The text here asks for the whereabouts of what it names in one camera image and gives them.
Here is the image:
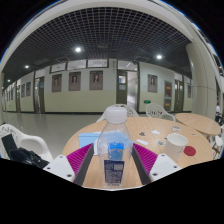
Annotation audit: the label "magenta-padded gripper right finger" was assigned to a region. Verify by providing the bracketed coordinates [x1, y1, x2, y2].
[130, 143, 183, 186]

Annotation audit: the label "framed wall portraits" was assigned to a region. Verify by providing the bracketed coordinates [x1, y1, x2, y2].
[20, 69, 158, 98]

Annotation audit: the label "light blue paper sheet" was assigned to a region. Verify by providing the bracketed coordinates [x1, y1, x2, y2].
[78, 131, 102, 149]

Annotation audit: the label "clear plastic water bottle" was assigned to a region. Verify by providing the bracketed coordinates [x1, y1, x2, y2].
[97, 105, 134, 190]

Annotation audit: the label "round wooden side table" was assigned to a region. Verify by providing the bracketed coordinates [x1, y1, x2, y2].
[174, 112, 222, 141]

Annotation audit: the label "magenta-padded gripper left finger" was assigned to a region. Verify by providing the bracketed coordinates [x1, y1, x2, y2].
[43, 143, 95, 187]

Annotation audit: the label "round ceiling lights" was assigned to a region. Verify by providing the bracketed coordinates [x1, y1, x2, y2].
[23, 45, 164, 70]

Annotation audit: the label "white cup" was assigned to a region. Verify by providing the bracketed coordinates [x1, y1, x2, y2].
[164, 133, 189, 163]

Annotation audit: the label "black bag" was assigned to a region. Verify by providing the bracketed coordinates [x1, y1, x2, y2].
[1, 133, 50, 169]

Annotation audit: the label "white chair with wooden legs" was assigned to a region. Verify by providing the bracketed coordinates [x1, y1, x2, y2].
[212, 124, 224, 159]

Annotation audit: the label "dark door with window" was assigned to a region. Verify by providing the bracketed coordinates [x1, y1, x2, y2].
[116, 69, 129, 105]

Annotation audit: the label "white plastic armchair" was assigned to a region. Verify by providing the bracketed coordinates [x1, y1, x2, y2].
[0, 123, 54, 163]

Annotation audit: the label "red round coaster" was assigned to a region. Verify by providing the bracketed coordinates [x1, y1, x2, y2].
[183, 145, 197, 157]

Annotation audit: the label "person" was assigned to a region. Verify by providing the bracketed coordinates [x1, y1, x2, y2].
[215, 102, 222, 123]

